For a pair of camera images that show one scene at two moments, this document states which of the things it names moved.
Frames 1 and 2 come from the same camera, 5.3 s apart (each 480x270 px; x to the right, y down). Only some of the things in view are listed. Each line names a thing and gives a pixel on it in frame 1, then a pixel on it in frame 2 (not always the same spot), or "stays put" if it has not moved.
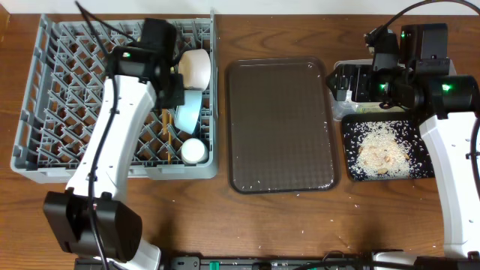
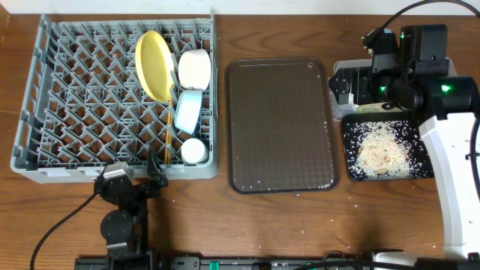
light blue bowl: x=187 y=115 stays put
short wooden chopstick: x=169 y=153 stays put
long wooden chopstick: x=164 y=121 → x=168 y=138
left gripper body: x=175 y=91 → x=140 y=186
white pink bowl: x=196 y=67 stays put
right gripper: x=362 y=75 stays put
